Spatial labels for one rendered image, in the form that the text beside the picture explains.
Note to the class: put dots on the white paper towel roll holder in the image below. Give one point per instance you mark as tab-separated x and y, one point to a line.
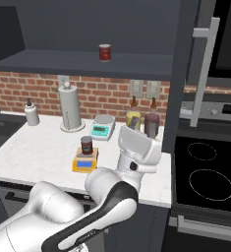
69	108

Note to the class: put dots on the yellow bottle with brown cap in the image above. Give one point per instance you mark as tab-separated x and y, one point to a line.
133	118

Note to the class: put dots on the white soap dispenser bottle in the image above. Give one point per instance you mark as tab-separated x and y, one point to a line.
31	114

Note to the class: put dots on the teal digital scale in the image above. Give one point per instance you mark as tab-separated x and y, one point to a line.
103	128

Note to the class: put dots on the purple bottle with brown cap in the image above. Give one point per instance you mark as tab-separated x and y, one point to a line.
151	123

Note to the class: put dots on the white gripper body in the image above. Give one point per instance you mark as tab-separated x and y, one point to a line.
138	144

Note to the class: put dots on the dark grey cabinet door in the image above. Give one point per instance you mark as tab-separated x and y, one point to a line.
181	75

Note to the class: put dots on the yellow digital scale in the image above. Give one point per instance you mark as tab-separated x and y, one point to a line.
84	163

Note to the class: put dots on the black hob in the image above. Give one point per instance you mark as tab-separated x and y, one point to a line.
207	174

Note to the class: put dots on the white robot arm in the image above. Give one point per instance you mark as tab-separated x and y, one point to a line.
54	213

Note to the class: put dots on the dark sink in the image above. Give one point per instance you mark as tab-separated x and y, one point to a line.
4	131

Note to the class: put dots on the silver stove control panel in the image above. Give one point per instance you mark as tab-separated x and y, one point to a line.
218	110

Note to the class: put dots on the grey wall outlet plate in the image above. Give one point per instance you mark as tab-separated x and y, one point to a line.
153	89
62	79
136	88

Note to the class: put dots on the red food can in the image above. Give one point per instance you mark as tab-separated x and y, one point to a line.
104	52

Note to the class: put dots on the dark grey open wall cabinet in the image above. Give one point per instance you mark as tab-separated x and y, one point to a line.
81	32

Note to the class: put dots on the black microwave oven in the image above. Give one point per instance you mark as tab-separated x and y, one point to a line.
226	36

